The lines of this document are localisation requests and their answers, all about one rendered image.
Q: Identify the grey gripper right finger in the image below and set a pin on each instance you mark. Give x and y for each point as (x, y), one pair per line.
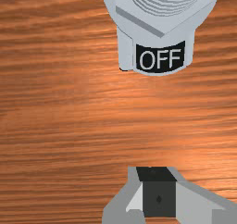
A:
(191, 200)

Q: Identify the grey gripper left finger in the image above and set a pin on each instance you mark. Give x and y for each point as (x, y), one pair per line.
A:
(135, 200)

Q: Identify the grey toggle switch black base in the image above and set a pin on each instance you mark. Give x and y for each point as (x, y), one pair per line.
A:
(160, 24)

